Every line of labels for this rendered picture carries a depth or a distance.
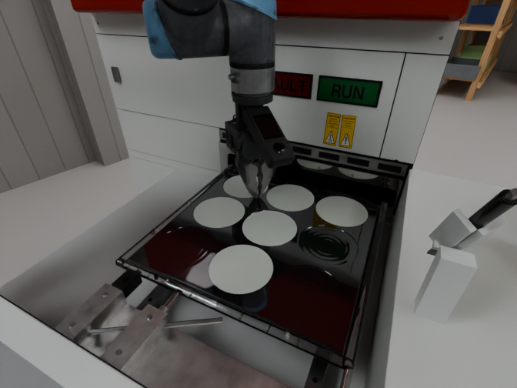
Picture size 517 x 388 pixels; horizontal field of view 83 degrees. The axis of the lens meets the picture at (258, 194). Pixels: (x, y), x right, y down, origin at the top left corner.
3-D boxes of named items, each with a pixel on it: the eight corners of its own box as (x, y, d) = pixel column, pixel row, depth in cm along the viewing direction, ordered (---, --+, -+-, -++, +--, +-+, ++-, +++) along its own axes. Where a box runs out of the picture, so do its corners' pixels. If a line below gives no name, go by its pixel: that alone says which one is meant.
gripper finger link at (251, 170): (246, 186, 65) (245, 148, 60) (259, 200, 61) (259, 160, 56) (234, 190, 64) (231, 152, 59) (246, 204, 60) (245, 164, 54)
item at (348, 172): (224, 172, 82) (221, 139, 76) (391, 213, 66) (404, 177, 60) (220, 174, 80) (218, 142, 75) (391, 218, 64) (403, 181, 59)
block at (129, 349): (152, 316, 41) (148, 302, 39) (171, 326, 40) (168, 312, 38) (105, 370, 35) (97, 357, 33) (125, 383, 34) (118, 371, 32)
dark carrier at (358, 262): (234, 168, 73) (234, 166, 73) (378, 203, 61) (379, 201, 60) (128, 261, 47) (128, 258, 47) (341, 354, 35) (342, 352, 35)
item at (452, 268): (411, 275, 36) (450, 182, 29) (447, 285, 35) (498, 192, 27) (408, 315, 31) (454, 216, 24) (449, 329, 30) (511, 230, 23)
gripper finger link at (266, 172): (258, 183, 66) (258, 145, 61) (272, 195, 62) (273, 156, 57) (246, 186, 65) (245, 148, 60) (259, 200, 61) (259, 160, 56)
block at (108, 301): (111, 295, 44) (105, 281, 42) (128, 303, 43) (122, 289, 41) (60, 342, 38) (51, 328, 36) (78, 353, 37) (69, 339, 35)
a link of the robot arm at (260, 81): (284, 67, 47) (238, 71, 44) (282, 95, 50) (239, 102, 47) (261, 60, 53) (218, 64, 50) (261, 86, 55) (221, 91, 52)
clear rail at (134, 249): (231, 167, 75) (231, 162, 74) (235, 168, 74) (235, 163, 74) (114, 266, 47) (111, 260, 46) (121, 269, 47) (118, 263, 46)
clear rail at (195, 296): (121, 261, 48) (118, 255, 47) (354, 364, 35) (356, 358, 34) (114, 266, 47) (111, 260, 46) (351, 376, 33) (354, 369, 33)
